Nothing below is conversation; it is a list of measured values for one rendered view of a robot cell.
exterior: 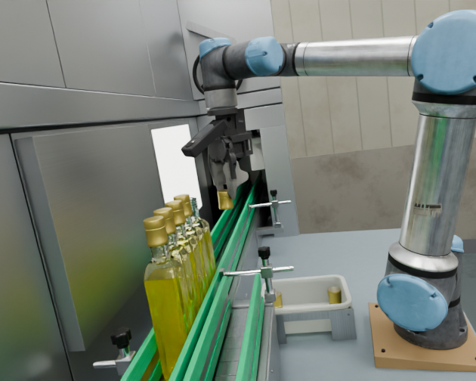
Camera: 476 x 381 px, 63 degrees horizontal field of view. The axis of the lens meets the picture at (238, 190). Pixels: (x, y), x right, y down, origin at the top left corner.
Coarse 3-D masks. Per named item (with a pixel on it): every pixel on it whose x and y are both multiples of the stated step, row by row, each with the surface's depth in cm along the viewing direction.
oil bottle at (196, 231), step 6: (186, 228) 80; (192, 228) 81; (198, 228) 82; (192, 234) 79; (198, 234) 80; (198, 240) 79; (204, 240) 84; (204, 246) 83; (204, 252) 82; (204, 258) 82; (204, 264) 81; (204, 270) 81; (204, 276) 81; (210, 276) 85; (210, 282) 84
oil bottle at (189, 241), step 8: (184, 240) 74; (192, 240) 75; (192, 248) 74; (192, 256) 74; (192, 264) 74; (200, 264) 78; (200, 272) 77; (200, 280) 77; (200, 288) 76; (200, 296) 76; (200, 304) 76
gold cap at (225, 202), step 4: (220, 192) 92; (224, 192) 92; (220, 196) 92; (224, 196) 92; (228, 196) 92; (220, 200) 92; (224, 200) 92; (228, 200) 92; (232, 200) 93; (220, 204) 93; (224, 204) 92; (228, 204) 92; (232, 204) 93; (220, 208) 93; (224, 208) 92; (228, 208) 92
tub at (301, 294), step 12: (324, 276) 106; (336, 276) 105; (264, 288) 105; (276, 288) 108; (288, 288) 108; (300, 288) 107; (312, 288) 107; (324, 288) 106; (288, 300) 108; (300, 300) 108; (312, 300) 107; (324, 300) 107; (348, 300) 92; (276, 312) 92; (288, 312) 92
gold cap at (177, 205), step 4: (176, 200) 76; (180, 200) 75; (168, 204) 73; (172, 204) 73; (176, 204) 73; (180, 204) 74; (172, 208) 73; (176, 208) 73; (180, 208) 74; (176, 212) 74; (180, 212) 74; (176, 216) 74; (180, 216) 74; (184, 216) 75; (176, 220) 74; (180, 220) 74; (184, 220) 75; (176, 224) 74; (180, 224) 74
